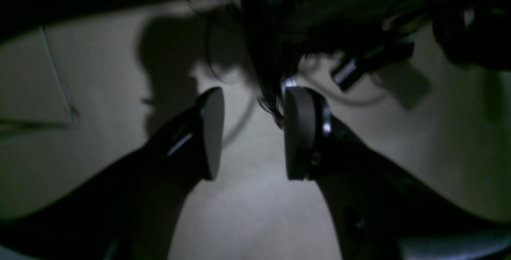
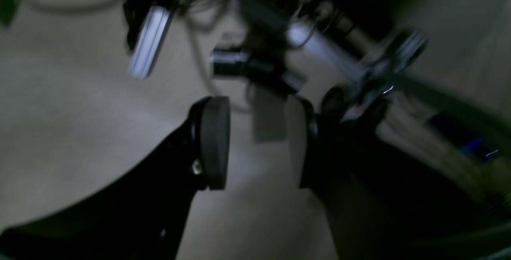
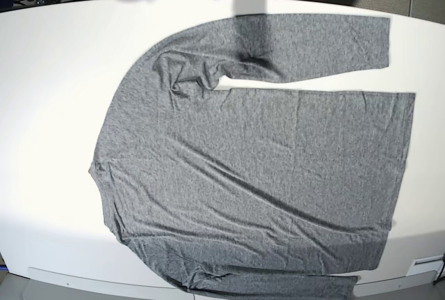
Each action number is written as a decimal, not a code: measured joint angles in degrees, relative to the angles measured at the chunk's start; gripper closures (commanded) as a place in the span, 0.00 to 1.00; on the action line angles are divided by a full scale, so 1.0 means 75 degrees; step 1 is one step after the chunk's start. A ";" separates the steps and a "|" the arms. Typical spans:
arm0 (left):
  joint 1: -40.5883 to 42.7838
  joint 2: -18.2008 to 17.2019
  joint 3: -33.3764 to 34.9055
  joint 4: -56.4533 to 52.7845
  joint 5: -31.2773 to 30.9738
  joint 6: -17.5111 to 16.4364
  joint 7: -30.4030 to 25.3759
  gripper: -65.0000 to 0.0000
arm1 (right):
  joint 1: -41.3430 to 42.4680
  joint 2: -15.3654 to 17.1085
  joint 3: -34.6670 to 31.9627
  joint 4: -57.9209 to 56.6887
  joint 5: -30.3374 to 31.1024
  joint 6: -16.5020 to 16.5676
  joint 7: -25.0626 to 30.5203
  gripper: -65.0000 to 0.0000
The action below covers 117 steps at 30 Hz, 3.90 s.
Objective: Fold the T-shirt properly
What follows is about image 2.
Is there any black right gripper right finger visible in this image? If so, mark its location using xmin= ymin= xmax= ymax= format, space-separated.
xmin=288 ymin=95 xmax=510 ymax=260

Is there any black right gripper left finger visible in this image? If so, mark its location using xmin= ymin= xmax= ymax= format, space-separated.
xmin=1 ymin=96 xmax=231 ymax=260

